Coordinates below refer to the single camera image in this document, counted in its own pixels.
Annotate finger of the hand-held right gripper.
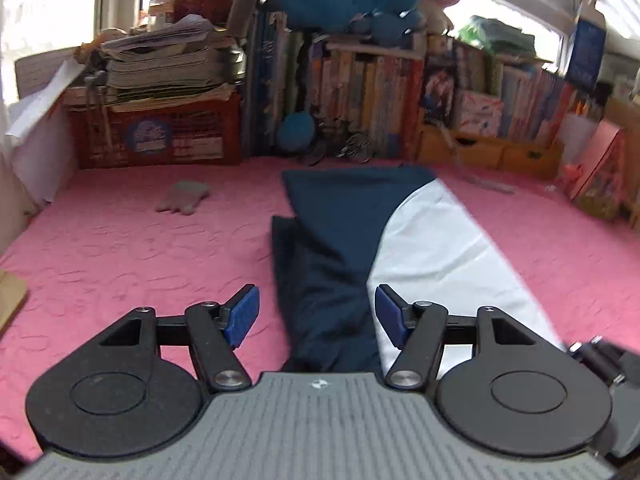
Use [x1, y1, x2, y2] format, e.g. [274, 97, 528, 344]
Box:
[569, 339, 623, 385]

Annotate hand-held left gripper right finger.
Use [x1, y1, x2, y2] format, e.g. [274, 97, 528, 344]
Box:
[375, 284, 541, 391]

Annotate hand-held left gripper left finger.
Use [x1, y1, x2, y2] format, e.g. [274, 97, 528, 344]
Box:
[97, 284, 261, 393]

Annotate navy jacket with striped trim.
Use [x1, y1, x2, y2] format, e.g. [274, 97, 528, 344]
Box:
[270, 164, 568, 376]

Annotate pink bunny pattern blanket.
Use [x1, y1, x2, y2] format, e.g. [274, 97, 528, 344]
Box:
[0, 152, 640, 466]

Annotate grey plush toy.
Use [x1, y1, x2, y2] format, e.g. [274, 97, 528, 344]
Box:
[155, 180, 211, 217]

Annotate miniature black bicycle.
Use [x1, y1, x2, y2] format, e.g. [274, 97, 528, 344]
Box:
[300, 120, 374, 166]

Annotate pink triangular toy box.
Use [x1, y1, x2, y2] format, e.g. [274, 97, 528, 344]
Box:
[569, 120, 627, 222]

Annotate red plastic crate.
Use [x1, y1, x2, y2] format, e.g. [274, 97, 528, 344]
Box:
[67, 92, 244, 170]

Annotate blue plush ball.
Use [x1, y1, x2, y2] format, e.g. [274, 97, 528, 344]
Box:
[277, 111, 317, 156]

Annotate wooden drawer organizer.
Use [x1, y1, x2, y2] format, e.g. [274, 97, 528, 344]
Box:
[415, 122, 564, 179]

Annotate white printed box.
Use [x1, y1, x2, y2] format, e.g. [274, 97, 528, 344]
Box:
[457, 91, 504, 137]

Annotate row of upright books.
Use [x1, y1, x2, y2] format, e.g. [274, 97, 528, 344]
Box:
[242, 10, 617, 162]

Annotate stack of papers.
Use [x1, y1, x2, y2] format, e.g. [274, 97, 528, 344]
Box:
[100, 15, 237, 112]

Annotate white paper sheets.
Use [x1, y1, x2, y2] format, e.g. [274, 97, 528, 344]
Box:
[5, 50, 82, 206]

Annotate green folded cloth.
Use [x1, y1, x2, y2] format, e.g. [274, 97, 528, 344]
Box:
[457, 15, 537, 57]

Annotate blue carton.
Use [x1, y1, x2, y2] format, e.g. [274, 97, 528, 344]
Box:
[565, 0, 609, 92]

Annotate red wire basket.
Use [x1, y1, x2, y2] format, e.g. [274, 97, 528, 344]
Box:
[154, 0, 239, 27]

